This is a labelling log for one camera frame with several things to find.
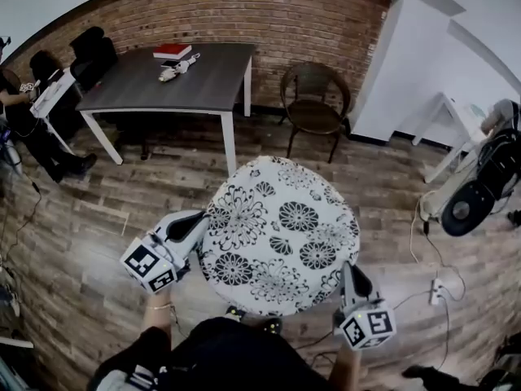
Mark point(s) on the white floral round cushion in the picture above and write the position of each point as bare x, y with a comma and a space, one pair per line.
281, 234

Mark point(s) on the black office chair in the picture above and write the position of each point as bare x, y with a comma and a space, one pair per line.
91, 55

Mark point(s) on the dark grey table white legs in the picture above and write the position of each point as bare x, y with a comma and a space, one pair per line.
163, 84

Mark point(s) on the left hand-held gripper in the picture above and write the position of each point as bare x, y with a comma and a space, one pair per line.
146, 265

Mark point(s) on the white power strip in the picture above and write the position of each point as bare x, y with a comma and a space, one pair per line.
435, 291

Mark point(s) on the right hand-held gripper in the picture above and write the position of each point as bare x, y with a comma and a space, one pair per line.
368, 326

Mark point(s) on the smartphone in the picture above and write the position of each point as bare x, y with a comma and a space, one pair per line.
169, 63

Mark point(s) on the person's right forearm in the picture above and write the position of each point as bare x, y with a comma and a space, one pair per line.
346, 367

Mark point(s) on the person's black shirt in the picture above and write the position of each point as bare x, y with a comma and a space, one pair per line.
228, 354

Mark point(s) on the white desk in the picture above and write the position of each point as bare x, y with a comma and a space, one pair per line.
53, 93
460, 116

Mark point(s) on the red book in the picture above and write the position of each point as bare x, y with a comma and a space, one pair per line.
171, 50

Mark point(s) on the person's left black shoe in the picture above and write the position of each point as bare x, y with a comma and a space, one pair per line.
235, 313

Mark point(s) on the brown wicker chair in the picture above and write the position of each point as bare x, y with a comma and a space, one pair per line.
315, 114

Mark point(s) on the white folded umbrella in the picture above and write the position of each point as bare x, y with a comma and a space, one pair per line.
175, 72

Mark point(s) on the person's left forearm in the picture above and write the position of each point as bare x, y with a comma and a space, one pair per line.
156, 320

